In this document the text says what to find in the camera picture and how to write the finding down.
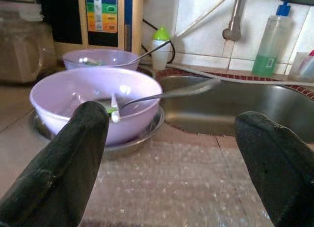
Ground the clear bubble wrap sheet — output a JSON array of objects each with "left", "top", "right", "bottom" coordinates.
[{"left": 80, "top": 138, "right": 275, "bottom": 227}]

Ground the stainless steel sink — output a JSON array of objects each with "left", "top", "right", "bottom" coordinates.
[{"left": 157, "top": 69, "right": 314, "bottom": 143}]

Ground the blue-capped dish soap bottle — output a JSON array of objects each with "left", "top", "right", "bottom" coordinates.
[{"left": 252, "top": 0, "right": 294, "bottom": 78}]

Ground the small white green-capped bottle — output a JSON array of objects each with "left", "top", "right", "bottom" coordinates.
[{"left": 151, "top": 25, "right": 172, "bottom": 71}]

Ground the metal faucet pipe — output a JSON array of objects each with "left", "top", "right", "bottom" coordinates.
[{"left": 222, "top": 0, "right": 248, "bottom": 42}]

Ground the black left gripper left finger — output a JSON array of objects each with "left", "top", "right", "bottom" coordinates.
[{"left": 0, "top": 101, "right": 110, "bottom": 227}]

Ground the clear jar with brown contents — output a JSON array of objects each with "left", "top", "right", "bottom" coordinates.
[{"left": 0, "top": 0, "right": 58, "bottom": 84}]

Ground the black power cable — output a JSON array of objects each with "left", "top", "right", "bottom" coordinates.
[{"left": 141, "top": 18, "right": 176, "bottom": 64}]

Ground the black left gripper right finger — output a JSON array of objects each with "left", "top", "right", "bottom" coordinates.
[{"left": 235, "top": 111, "right": 314, "bottom": 227}]

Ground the purple plastic bowl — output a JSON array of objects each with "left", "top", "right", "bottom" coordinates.
[
  {"left": 62, "top": 49, "right": 142, "bottom": 72},
  {"left": 29, "top": 67, "right": 164, "bottom": 146}
]

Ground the metal spoon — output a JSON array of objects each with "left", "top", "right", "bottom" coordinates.
[
  {"left": 121, "top": 78, "right": 221, "bottom": 114},
  {"left": 127, "top": 40, "right": 171, "bottom": 65}
]

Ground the white smooth hose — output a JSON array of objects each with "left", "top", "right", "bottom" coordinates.
[{"left": 175, "top": 0, "right": 236, "bottom": 38}]

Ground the stainless steel plate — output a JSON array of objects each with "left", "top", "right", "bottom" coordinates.
[{"left": 30, "top": 106, "right": 165, "bottom": 157}]

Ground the beige water ionizer appliance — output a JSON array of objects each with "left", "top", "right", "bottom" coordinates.
[{"left": 40, "top": 0, "right": 144, "bottom": 56}]

